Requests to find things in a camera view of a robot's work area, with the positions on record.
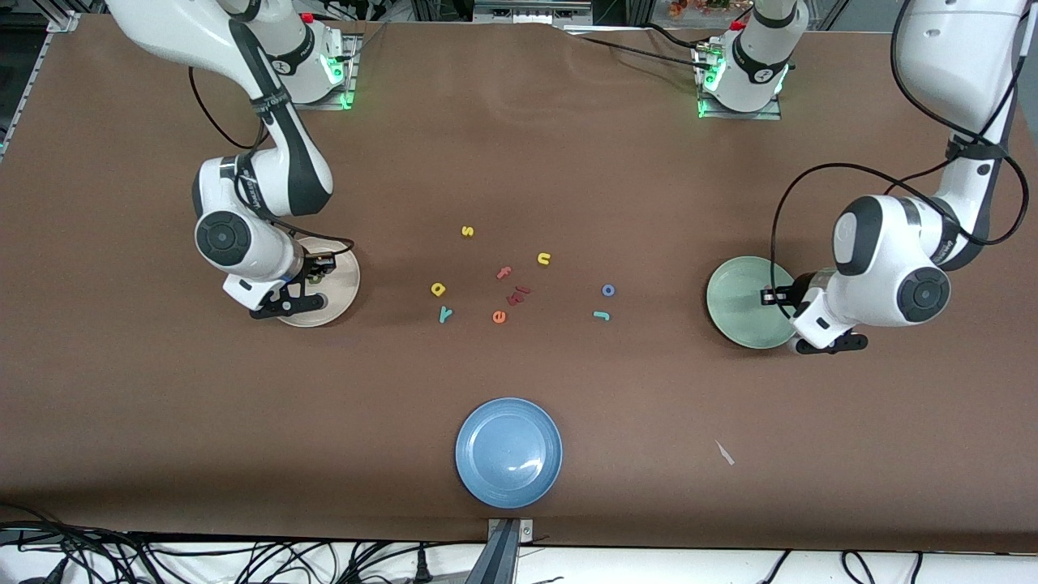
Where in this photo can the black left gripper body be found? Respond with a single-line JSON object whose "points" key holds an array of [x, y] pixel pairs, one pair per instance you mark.
{"points": [[799, 289]]}

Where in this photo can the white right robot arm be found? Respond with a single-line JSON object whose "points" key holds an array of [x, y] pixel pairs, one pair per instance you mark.
{"points": [[284, 170]]}

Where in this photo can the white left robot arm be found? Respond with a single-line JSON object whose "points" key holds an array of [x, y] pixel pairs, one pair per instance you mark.
{"points": [[884, 259]]}

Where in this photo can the beige round plate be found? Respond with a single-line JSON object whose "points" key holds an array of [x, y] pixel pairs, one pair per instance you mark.
{"points": [[340, 284]]}

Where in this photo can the green round plate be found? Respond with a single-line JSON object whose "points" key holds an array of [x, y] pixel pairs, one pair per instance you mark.
{"points": [[742, 304]]}

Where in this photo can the white paper scrap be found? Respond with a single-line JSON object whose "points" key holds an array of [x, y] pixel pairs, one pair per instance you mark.
{"points": [[724, 453]]}

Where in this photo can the brown table cover sheet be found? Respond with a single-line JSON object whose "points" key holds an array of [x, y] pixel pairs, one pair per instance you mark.
{"points": [[162, 405]]}

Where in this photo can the blue round plate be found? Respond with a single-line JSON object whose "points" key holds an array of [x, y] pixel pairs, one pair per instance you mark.
{"points": [[508, 453]]}

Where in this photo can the black power plug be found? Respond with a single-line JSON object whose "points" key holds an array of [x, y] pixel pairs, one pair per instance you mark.
{"points": [[422, 568]]}

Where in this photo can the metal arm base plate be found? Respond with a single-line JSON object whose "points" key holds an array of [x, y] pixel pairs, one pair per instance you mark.
{"points": [[738, 116], [308, 105]]}

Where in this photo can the aluminium background frame structure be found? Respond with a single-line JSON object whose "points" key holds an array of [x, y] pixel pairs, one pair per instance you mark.
{"points": [[527, 12]]}

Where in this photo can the aluminium table frame rail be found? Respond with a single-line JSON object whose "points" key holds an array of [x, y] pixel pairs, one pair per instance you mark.
{"points": [[32, 73]]}

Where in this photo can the grey metal camera post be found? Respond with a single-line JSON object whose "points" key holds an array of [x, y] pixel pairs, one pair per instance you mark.
{"points": [[503, 560]]}

